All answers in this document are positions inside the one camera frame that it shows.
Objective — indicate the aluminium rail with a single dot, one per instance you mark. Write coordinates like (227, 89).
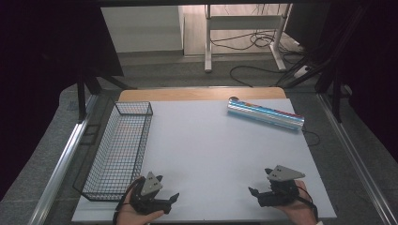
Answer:
(62, 162)
(353, 156)

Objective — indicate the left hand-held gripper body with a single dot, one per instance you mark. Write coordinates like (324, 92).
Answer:
(147, 200)

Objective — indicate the white power strip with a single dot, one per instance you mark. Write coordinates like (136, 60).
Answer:
(302, 71)

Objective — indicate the white cabinet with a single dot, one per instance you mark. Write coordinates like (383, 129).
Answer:
(140, 28)

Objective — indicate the person's right hand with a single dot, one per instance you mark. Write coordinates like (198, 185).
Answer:
(300, 209)

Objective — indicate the dark curtain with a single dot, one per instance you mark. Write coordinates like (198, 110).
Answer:
(369, 62)
(40, 78)

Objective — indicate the shiny blue foil roll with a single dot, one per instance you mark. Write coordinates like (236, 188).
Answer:
(266, 114)

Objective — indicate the black metal stand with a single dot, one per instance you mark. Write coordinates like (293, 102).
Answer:
(82, 97)
(336, 93)

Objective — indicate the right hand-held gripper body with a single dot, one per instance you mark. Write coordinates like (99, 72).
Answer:
(281, 190)

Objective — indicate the white desk frame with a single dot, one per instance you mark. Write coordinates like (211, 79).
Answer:
(208, 37)

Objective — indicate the person's left hand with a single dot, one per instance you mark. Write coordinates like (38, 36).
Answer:
(131, 215)

